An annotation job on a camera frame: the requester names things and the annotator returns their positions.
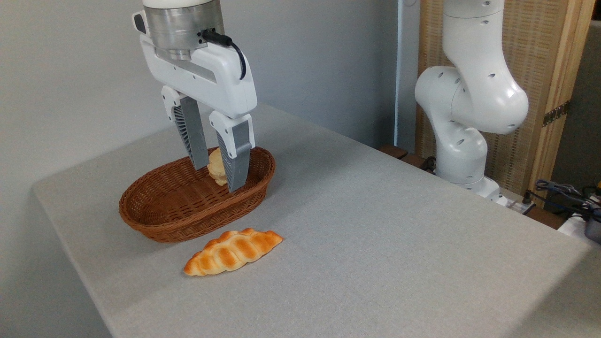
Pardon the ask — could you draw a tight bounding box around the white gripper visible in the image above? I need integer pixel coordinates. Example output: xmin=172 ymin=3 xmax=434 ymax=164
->
xmin=139 ymin=35 xmax=258 ymax=193

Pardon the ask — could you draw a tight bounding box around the brown wicker basket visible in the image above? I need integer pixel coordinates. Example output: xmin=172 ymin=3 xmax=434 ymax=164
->
xmin=119 ymin=146 xmax=276 ymax=243

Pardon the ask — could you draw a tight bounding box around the white vertical wall trim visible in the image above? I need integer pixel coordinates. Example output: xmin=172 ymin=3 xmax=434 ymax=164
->
xmin=394 ymin=0 xmax=421 ymax=152

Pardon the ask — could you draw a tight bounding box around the woven bamboo folding screen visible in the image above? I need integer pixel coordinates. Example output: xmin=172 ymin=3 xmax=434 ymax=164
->
xmin=416 ymin=0 xmax=595 ymax=198

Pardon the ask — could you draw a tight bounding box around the round knotted bread roll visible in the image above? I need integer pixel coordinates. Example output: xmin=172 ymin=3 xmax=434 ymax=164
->
xmin=207 ymin=148 xmax=229 ymax=186

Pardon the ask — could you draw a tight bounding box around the long braided bread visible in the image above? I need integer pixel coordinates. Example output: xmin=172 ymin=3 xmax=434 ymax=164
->
xmin=184 ymin=228 xmax=284 ymax=277

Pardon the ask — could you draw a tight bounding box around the black cable bundle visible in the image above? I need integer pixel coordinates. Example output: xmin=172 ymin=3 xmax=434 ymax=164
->
xmin=522 ymin=178 xmax=601 ymax=222

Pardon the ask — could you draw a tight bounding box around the brass screen hinge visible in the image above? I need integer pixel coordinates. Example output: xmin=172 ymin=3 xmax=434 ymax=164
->
xmin=542 ymin=100 xmax=571 ymax=127

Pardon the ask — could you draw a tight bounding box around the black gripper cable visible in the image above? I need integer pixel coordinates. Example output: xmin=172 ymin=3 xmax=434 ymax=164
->
xmin=201 ymin=29 xmax=247 ymax=80

